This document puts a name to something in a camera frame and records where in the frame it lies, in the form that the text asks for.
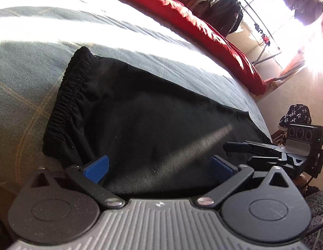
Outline wooden chair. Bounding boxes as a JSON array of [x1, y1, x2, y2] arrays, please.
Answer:
[[270, 127, 288, 148]]

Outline black hanging jacket grey lining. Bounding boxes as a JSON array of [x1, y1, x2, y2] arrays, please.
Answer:
[[284, 0, 323, 26]]

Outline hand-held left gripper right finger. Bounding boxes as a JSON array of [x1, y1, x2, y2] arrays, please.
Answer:
[[196, 155, 295, 210]]

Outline metal clothes rack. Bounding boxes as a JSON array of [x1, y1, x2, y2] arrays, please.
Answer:
[[211, 0, 282, 65]]

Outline orange striped curtain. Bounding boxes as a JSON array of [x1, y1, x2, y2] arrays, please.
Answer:
[[266, 55, 308, 89]]

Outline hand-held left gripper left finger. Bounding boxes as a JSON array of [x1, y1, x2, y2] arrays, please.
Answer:
[[23, 155, 125, 210]]

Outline dark star print cloth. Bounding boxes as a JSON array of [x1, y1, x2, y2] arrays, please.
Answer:
[[277, 104, 312, 132]]

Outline black pants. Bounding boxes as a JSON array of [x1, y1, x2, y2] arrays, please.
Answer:
[[42, 46, 273, 196]]

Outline grey fuzzy cloth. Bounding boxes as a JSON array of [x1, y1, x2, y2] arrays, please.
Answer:
[[305, 185, 323, 250]]

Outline bed with green plaid sheet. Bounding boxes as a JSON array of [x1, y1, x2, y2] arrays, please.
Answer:
[[0, 0, 274, 188]]

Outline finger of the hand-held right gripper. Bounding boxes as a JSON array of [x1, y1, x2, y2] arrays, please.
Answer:
[[223, 141, 284, 154], [246, 151, 289, 171]]

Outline red quilt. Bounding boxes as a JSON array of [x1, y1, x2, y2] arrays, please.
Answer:
[[80, 0, 267, 96]]

